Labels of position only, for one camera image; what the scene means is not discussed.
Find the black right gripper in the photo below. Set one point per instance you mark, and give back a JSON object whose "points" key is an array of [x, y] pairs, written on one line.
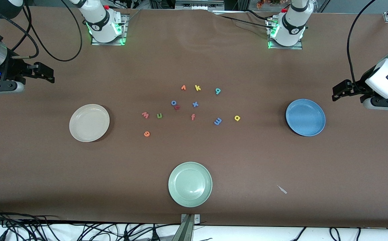
{"points": [[14, 68]]}

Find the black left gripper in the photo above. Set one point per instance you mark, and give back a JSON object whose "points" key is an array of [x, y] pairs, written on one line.
{"points": [[358, 86]]}

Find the pink foam letter w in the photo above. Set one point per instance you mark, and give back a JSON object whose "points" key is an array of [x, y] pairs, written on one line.
{"points": [[145, 115]]}

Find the yellow foam letter a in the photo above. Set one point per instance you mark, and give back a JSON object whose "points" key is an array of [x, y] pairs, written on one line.
{"points": [[239, 119]]}

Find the blue foam letter m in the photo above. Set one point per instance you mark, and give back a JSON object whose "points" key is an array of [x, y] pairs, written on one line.
{"points": [[217, 121]]}

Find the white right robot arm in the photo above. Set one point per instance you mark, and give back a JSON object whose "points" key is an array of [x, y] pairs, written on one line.
{"points": [[100, 23]]}

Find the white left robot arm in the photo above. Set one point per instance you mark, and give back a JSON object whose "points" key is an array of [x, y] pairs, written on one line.
{"points": [[294, 23]]}

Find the blue round plate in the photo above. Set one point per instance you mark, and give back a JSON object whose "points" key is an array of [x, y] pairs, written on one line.
{"points": [[305, 117]]}

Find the beige round plate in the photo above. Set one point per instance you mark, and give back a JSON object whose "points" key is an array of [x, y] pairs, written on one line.
{"points": [[89, 123]]}

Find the small white paper scrap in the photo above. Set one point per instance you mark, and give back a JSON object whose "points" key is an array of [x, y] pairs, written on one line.
{"points": [[282, 189]]}

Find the orange dried flowers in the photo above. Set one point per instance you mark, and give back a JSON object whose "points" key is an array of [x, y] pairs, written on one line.
{"points": [[260, 4]]}

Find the brown table cover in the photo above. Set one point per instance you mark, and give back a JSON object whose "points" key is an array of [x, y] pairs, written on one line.
{"points": [[247, 160]]}

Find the blue foam letter x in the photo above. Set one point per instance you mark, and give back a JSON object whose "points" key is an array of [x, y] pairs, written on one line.
{"points": [[195, 104]]}

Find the grey power strip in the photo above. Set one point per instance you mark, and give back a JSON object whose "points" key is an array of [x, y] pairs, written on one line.
{"points": [[197, 5]]}

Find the green round plate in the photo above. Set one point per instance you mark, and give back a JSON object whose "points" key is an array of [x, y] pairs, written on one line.
{"points": [[190, 184]]}

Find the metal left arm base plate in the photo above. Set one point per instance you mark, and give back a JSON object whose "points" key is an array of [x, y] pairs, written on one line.
{"points": [[286, 47]]}

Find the silver bracket plate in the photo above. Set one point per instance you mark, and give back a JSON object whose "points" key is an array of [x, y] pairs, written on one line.
{"points": [[196, 219]]}

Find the grey metal post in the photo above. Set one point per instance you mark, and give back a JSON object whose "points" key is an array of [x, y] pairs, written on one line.
{"points": [[184, 231]]}

